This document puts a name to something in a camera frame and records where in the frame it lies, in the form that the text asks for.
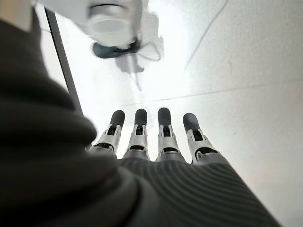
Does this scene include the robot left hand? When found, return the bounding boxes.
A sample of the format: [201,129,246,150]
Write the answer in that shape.
[0,18,284,227]

